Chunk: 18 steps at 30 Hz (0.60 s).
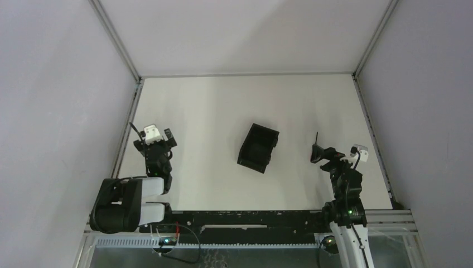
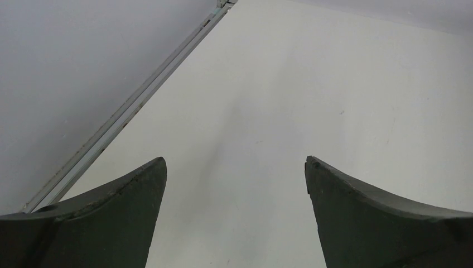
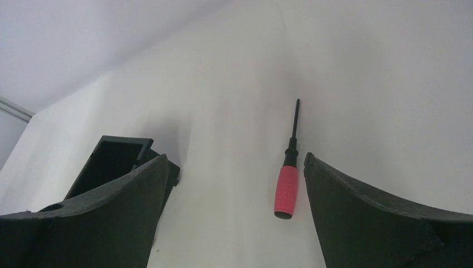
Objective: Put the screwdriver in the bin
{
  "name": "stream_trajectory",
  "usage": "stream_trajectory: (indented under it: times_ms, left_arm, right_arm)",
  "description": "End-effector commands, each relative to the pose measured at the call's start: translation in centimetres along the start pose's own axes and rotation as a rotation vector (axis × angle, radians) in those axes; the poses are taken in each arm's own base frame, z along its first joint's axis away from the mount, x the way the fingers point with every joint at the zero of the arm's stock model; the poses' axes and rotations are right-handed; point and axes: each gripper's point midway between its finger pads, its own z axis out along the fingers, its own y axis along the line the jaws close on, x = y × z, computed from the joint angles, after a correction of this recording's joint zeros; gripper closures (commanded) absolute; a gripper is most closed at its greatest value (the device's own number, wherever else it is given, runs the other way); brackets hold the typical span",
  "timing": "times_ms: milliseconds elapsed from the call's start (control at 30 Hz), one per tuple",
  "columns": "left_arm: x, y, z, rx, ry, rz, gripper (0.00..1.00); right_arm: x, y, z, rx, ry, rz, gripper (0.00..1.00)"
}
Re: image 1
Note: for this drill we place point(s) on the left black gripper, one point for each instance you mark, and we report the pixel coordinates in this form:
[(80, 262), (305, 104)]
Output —
[(155, 144)]

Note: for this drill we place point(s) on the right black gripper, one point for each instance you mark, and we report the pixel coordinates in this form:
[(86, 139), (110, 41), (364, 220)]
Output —
[(329, 153)]

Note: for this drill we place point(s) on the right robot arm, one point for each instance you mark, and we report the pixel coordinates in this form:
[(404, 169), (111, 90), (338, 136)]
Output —
[(345, 215)]

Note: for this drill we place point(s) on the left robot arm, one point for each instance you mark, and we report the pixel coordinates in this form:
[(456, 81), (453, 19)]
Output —
[(120, 204)]

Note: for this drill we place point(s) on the black plastic storage bin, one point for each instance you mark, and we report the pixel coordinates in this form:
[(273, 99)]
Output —
[(256, 150)]

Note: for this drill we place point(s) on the small green-lit electronics board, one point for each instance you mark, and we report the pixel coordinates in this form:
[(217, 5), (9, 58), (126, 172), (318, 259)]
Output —
[(168, 241)]

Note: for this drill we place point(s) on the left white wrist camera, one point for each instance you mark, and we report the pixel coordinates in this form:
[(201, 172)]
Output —
[(152, 134)]

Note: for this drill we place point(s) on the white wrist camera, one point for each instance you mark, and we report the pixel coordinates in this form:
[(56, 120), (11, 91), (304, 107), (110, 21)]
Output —
[(152, 134), (358, 153)]

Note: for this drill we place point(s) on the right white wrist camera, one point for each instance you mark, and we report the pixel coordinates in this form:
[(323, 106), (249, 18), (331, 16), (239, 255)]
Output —
[(358, 153)]

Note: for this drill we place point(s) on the black mounting rail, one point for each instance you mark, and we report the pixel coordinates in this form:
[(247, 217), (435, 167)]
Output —
[(310, 221)]

